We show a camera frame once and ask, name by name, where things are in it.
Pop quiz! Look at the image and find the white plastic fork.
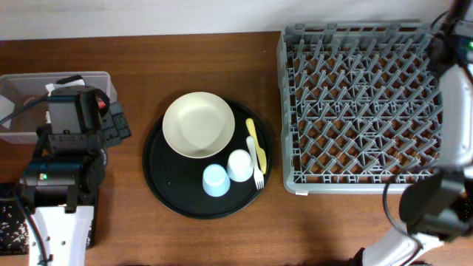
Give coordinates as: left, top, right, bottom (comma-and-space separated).
246, 136, 265, 190

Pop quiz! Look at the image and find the beige bowl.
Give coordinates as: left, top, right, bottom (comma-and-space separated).
163, 92, 236, 159

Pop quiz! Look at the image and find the clear plastic waste bin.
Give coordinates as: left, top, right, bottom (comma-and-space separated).
0, 71, 118, 145

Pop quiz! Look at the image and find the grey dishwasher rack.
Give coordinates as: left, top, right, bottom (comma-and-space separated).
277, 23, 443, 195

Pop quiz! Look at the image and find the black rectangular waste tray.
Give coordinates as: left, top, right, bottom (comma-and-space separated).
1, 183, 96, 256

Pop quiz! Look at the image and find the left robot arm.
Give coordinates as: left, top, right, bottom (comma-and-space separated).
16, 75, 132, 265

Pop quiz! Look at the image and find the yellow plastic knife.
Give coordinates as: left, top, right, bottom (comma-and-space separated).
245, 118, 268, 174

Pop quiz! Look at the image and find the light blue cup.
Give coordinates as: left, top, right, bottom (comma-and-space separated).
203, 164, 231, 197

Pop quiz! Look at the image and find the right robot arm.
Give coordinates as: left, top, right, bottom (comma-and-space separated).
348, 1, 472, 266

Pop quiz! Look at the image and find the white label on bin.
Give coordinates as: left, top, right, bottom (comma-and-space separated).
0, 95, 16, 129

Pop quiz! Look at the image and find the red snack wrapper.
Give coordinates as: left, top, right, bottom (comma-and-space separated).
98, 99, 106, 110

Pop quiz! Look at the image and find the white cup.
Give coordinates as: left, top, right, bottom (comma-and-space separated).
226, 149, 253, 183

